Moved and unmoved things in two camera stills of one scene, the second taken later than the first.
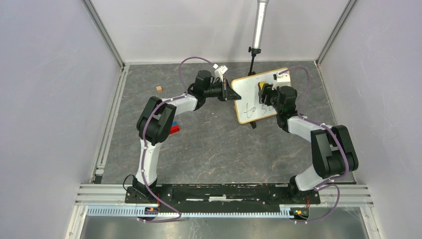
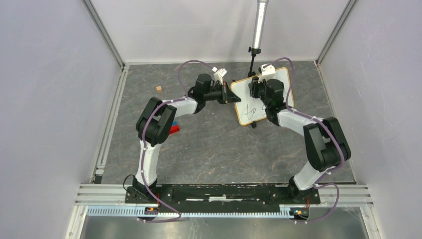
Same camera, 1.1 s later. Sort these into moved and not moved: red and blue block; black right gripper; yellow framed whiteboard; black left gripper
Moved: black right gripper
Not moved: red and blue block; yellow framed whiteboard; black left gripper
